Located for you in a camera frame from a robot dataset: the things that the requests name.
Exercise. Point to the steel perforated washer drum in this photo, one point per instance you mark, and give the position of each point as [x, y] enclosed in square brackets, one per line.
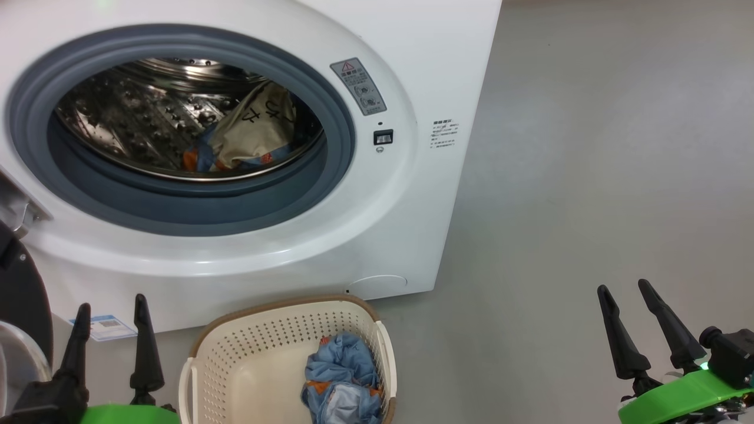
[118, 118]

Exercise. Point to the grey rubber door gasket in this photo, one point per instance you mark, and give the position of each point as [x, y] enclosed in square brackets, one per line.
[177, 206]

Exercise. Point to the cream perforated plastic laundry basket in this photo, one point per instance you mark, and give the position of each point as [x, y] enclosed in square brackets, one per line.
[247, 365]

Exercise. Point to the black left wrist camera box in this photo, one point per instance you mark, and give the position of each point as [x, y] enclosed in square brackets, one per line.
[47, 403]

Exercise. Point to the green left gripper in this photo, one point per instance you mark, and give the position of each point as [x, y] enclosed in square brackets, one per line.
[129, 415]

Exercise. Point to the grey warning sticker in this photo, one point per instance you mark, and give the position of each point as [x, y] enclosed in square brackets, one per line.
[359, 86]

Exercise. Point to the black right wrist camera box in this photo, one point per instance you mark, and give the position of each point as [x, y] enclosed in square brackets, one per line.
[733, 353]

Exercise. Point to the round white filter cover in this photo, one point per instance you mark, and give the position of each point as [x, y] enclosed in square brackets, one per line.
[380, 287]

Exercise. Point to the cream garment with black writing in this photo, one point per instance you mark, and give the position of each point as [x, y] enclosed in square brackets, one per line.
[253, 129]

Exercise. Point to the black door latch socket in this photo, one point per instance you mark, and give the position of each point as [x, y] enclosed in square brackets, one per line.
[383, 137]

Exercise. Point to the blue garment with orange prints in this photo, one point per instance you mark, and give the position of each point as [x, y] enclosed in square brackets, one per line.
[341, 371]

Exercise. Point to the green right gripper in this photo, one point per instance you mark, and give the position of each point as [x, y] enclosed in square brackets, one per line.
[677, 400]

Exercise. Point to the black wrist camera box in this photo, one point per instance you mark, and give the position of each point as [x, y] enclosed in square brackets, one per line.
[47, 403]
[733, 353]

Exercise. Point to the blue energy label sticker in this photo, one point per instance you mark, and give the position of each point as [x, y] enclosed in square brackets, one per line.
[105, 327]

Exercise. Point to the dark round glass washer door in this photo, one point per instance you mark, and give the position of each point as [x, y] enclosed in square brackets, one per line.
[23, 294]

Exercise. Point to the white front-load washing machine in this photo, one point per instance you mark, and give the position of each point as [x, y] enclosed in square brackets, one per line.
[412, 70]

